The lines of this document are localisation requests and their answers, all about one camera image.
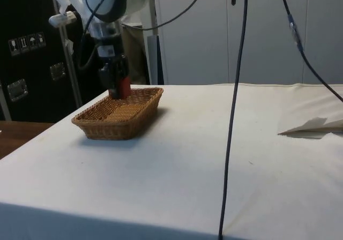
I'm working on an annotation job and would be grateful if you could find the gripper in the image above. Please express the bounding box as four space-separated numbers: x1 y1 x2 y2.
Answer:
94 35 130 100

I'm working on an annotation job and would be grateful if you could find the red cube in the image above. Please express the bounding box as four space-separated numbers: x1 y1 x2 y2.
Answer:
118 75 132 99

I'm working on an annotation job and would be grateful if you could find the wicker basket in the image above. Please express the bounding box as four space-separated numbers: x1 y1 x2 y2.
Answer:
71 87 165 141

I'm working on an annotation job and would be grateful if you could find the silver stand pole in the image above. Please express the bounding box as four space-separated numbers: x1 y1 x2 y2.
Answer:
52 0 83 108

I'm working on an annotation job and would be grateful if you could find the pale locker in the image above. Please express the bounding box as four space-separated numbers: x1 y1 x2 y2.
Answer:
305 0 343 85
227 0 307 85
154 0 228 86

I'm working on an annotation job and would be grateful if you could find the black cabinet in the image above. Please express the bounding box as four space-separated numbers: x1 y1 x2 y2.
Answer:
0 0 110 123

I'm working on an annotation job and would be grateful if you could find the black cable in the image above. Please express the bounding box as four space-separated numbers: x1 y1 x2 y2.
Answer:
218 0 250 240
78 0 118 71
121 0 207 32
277 0 343 103

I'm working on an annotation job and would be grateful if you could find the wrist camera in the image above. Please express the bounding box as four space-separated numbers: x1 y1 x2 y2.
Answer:
48 11 77 28

